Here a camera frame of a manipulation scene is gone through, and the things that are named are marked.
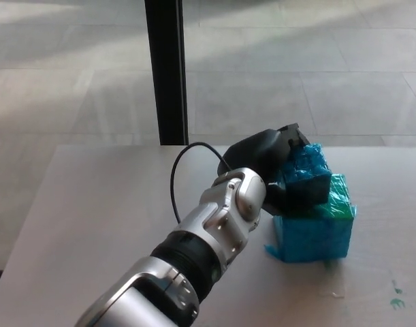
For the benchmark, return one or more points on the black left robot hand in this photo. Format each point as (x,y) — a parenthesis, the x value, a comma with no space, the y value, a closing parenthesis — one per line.
(258,153)

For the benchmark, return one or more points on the small blue cube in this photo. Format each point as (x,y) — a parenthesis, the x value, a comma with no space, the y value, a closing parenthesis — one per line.
(306,170)

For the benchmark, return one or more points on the big blue green wrapped cube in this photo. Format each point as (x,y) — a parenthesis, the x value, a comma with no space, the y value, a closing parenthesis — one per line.
(313,238)

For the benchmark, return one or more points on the black vertical window frame post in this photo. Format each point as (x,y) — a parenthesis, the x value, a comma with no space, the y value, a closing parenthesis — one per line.
(167,68)

